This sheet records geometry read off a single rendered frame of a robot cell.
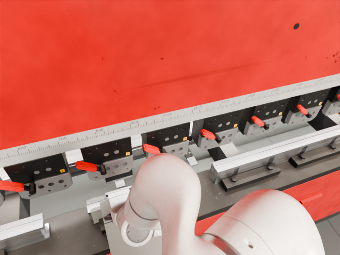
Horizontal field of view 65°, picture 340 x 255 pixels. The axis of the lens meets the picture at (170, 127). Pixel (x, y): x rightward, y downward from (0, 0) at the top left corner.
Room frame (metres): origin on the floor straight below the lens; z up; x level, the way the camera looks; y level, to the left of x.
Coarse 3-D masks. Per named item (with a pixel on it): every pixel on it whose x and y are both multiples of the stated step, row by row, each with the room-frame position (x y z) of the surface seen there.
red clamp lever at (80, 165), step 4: (76, 164) 0.46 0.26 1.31; (80, 164) 0.46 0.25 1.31; (84, 164) 0.47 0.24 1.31; (88, 164) 0.47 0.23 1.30; (92, 164) 0.48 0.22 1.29; (100, 164) 0.50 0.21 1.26; (80, 168) 0.45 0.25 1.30; (84, 168) 0.46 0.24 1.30; (88, 168) 0.46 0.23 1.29; (92, 168) 0.47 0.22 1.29; (96, 168) 0.47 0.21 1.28; (100, 168) 0.48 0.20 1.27; (104, 168) 0.49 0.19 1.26; (100, 172) 0.48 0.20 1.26; (104, 172) 0.47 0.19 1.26
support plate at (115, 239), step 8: (104, 208) 0.50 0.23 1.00; (104, 216) 0.47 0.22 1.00; (112, 224) 0.44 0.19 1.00; (112, 232) 0.41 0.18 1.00; (112, 240) 0.38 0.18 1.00; (120, 240) 0.38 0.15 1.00; (152, 240) 0.39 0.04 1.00; (160, 240) 0.39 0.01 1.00; (112, 248) 0.35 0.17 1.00; (120, 248) 0.35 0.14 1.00; (128, 248) 0.35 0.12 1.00; (136, 248) 0.36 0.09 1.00; (144, 248) 0.36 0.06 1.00; (152, 248) 0.36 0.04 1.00; (160, 248) 0.36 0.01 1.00
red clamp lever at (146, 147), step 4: (144, 144) 0.55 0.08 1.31; (144, 148) 0.53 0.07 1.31; (148, 148) 0.54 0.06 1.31; (152, 148) 0.55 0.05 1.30; (156, 148) 0.56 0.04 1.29; (160, 148) 0.58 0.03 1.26; (152, 152) 0.54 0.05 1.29; (156, 152) 0.55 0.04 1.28; (160, 152) 0.56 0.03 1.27; (164, 152) 0.56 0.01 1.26
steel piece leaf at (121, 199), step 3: (120, 195) 0.55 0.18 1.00; (123, 195) 0.55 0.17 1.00; (126, 195) 0.55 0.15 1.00; (111, 198) 0.54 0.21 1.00; (114, 198) 0.54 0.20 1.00; (117, 198) 0.54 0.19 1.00; (120, 198) 0.54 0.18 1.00; (123, 198) 0.54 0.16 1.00; (126, 198) 0.54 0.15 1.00; (111, 201) 0.53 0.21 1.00; (114, 201) 0.53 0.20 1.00; (117, 201) 0.53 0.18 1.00; (120, 201) 0.53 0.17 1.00; (123, 201) 0.53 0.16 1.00; (111, 204) 0.51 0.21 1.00; (114, 204) 0.51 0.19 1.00; (117, 204) 0.51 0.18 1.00; (111, 207) 0.50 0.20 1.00
